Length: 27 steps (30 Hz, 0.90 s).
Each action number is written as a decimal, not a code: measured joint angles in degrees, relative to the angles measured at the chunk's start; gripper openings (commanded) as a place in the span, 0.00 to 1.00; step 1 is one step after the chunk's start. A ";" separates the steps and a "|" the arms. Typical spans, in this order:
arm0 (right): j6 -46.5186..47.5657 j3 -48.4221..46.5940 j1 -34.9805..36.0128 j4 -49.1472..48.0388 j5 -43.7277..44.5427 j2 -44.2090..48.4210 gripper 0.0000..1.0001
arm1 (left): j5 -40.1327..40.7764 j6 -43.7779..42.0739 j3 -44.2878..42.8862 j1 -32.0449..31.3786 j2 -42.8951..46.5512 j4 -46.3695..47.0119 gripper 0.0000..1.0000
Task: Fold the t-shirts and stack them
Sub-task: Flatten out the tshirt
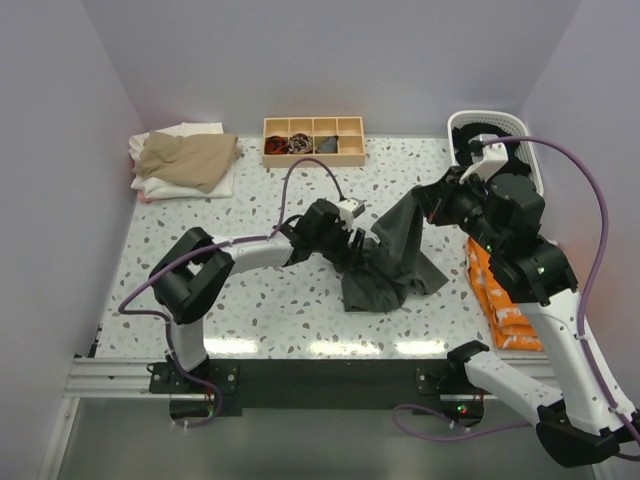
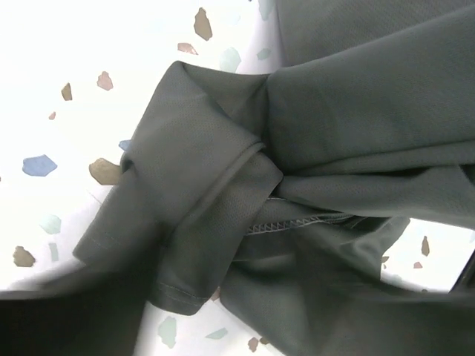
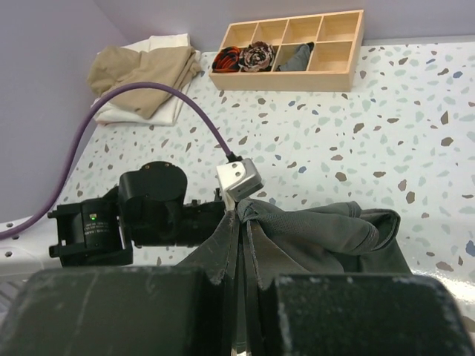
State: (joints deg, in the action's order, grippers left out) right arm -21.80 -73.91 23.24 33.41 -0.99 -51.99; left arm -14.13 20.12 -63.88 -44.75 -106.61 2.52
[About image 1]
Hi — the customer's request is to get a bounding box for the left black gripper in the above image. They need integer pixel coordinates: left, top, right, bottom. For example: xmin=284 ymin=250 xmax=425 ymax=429
xmin=312 ymin=219 xmax=364 ymax=270

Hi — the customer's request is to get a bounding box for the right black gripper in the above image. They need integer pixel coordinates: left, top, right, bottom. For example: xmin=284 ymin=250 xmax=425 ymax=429
xmin=412 ymin=165 xmax=504 ymax=254

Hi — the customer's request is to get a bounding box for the dark grey t-shirt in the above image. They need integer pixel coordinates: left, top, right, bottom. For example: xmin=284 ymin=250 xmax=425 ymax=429
xmin=341 ymin=192 xmax=448 ymax=313

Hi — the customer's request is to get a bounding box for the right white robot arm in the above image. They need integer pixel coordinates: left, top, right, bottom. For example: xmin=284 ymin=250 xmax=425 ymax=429
xmin=411 ymin=167 xmax=639 ymax=468

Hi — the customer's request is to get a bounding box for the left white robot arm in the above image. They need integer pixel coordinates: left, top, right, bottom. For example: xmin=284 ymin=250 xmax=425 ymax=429
xmin=149 ymin=199 xmax=365 ymax=392

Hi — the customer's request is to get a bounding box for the black garment in basket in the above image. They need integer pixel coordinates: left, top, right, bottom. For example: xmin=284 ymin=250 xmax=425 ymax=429
xmin=451 ymin=122 xmax=531 ymax=176

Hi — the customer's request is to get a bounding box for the white perforated laundry basket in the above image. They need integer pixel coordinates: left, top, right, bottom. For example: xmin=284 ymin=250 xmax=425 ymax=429
xmin=447 ymin=110 xmax=544 ymax=196

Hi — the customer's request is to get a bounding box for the dark grey folded item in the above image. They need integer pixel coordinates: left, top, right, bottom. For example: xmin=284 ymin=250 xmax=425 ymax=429
xmin=314 ymin=135 xmax=339 ymax=155

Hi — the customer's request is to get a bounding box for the wooden compartment tray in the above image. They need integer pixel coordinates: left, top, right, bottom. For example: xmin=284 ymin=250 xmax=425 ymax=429
xmin=261 ymin=116 xmax=366 ymax=168

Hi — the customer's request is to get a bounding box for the brown patterned rolled item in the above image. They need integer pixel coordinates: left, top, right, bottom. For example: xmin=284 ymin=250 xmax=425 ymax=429
xmin=288 ymin=132 xmax=313 ymax=155

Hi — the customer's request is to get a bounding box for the orange black rolled item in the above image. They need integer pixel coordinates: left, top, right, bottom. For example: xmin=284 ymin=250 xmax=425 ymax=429
xmin=264 ymin=135 xmax=289 ymax=155

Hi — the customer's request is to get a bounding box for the orange tie-dye folded shirt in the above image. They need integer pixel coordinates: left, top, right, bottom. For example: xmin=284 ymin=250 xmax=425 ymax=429
xmin=465 ymin=238 xmax=544 ymax=352

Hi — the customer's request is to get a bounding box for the beige folded shirt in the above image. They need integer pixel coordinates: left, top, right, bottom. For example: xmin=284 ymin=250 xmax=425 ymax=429
xmin=133 ymin=131 xmax=240 ymax=193

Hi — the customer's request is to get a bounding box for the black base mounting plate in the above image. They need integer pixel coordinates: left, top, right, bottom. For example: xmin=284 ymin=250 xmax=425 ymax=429
xmin=147 ymin=359 xmax=487 ymax=425

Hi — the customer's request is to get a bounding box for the white folded shirt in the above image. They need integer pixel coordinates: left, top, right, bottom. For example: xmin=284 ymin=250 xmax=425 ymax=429
xmin=131 ymin=122 xmax=234 ymax=203

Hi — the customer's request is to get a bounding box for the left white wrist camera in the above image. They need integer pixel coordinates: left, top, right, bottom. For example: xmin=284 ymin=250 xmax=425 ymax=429
xmin=337 ymin=198 xmax=366 ymax=224

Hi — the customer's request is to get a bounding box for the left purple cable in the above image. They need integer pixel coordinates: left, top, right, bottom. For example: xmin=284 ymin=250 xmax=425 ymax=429
xmin=117 ymin=157 xmax=346 ymax=429

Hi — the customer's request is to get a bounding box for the purple cable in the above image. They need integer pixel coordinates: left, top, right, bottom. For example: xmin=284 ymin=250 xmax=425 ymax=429
xmin=117 ymin=157 xmax=346 ymax=429
xmin=392 ymin=137 xmax=640 ymax=462

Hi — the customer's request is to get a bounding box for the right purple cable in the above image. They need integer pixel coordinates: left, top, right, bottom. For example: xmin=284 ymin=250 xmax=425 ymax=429
xmin=392 ymin=137 xmax=640 ymax=462

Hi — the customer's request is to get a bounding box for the aluminium rail frame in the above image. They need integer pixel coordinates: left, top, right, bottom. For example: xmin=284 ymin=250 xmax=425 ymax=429
xmin=39 ymin=349 xmax=612 ymax=480

